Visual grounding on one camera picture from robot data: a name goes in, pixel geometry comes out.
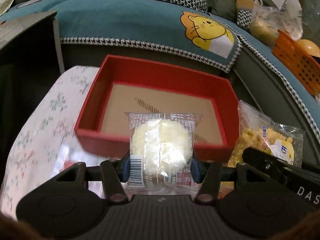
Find clear bag yellow snacks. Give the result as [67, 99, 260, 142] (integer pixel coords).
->
[227, 100, 305, 168]

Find clear rice cracker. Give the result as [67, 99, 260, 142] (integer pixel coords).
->
[125, 113, 202, 197]

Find floral white tablecloth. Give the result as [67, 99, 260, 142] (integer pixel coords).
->
[1, 66, 105, 218]

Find red cardboard box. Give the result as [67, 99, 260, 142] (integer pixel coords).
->
[74, 55, 239, 162]

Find orange plastic basket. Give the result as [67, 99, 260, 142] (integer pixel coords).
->
[272, 30, 319, 96]

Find yellow round fruit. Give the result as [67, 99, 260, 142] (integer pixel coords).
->
[296, 39, 320, 57]

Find dark green sofa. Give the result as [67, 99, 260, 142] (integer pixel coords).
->
[15, 0, 320, 165]

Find clear plastic bag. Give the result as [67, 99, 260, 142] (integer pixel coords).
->
[249, 0, 303, 48]

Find teal lion sofa cover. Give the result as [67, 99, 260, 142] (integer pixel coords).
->
[1, 0, 319, 137]

